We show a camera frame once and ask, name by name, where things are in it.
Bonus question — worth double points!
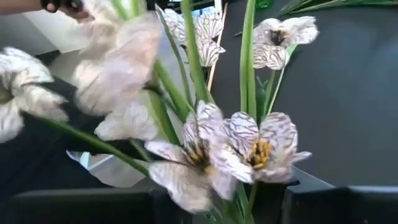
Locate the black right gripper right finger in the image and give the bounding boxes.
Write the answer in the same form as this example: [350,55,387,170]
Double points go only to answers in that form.
[252,167,398,224]

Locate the person's hand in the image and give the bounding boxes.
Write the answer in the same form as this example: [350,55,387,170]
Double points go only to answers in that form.
[58,1,96,23]

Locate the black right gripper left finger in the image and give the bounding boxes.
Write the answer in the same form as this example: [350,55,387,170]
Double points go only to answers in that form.
[6,187,195,224]

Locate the white striped flower bunch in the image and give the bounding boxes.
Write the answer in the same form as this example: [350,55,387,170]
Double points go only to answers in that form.
[0,0,321,224]

